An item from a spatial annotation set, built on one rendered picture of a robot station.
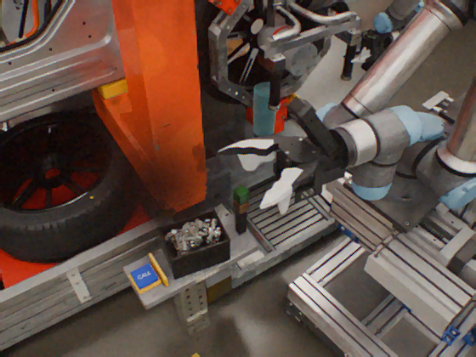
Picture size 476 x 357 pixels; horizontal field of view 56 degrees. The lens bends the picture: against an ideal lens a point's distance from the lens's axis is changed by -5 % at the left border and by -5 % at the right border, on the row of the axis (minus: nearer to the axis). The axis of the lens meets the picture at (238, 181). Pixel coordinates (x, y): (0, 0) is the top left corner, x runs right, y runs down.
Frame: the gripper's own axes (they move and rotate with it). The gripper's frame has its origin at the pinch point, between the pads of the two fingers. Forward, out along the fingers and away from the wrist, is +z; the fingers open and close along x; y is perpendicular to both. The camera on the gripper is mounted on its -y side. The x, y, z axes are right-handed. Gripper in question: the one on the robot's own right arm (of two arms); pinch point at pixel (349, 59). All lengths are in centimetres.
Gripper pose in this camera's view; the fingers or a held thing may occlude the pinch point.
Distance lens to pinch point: 178.8
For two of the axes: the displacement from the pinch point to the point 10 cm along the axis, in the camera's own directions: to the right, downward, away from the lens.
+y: 0.0, -6.8, -7.3
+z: -8.1, 4.3, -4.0
